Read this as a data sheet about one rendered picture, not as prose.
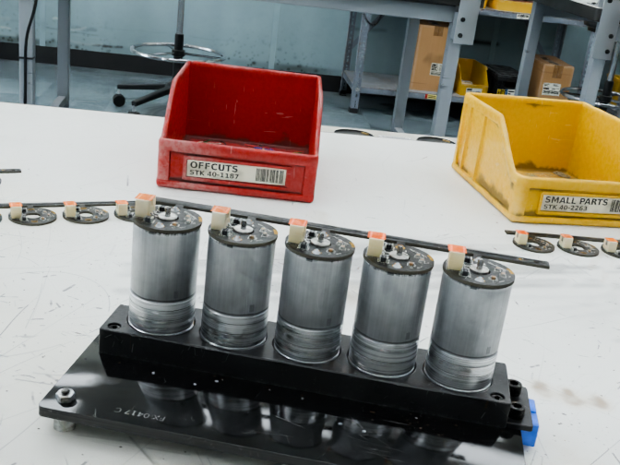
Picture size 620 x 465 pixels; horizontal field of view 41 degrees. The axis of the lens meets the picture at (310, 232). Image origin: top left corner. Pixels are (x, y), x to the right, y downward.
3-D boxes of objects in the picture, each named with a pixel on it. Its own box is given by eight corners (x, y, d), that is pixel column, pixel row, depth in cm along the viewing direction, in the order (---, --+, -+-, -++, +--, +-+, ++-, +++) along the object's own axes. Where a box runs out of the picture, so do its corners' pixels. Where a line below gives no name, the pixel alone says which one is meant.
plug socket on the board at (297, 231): (308, 245, 29) (311, 228, 29) (284, 242, 29) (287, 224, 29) (312, 238, 30) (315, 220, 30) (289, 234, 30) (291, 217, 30)
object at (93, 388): (508, 408, 33) (515, 383, 32) (523, 531, 26) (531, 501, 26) (116, 336, 34) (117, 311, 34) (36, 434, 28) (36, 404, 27)
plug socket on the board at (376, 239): (387, 259, 29) (391, 241, 29) (363, 255, 29) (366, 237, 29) (389, 251, 30) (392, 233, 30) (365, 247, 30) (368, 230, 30)
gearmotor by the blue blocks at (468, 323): (487, 418, 30) (518, 287, 28) (419, 406, 30) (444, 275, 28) (485, 384, 32) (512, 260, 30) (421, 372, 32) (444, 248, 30)
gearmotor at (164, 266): (181, 362, 31) (190, 232, 29) (117, 350, 31) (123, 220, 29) (199, 331, 33) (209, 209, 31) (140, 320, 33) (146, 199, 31)
